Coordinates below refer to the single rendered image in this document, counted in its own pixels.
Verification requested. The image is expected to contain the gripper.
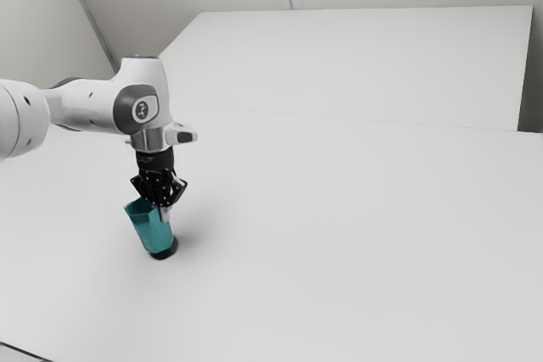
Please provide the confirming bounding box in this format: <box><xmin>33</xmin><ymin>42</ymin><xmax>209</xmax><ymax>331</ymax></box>
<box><xmin>129</xmin><ymin>147</ymin><xmax>189</xmax><ymax>225</ymax></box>

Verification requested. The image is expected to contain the teal faceted mug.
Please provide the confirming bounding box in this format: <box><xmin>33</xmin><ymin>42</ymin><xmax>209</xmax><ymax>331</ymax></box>
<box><xmin>123</xmin><ymin>198</ymin><xmax>174</xmax><ymax>253</ymax></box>

